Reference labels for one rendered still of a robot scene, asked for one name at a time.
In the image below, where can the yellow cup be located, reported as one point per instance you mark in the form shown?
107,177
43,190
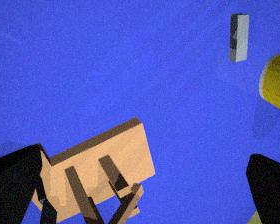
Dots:
270,81

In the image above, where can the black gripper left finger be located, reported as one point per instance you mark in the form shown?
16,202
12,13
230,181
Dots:
19,173

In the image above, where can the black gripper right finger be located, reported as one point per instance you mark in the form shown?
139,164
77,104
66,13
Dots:
264,182

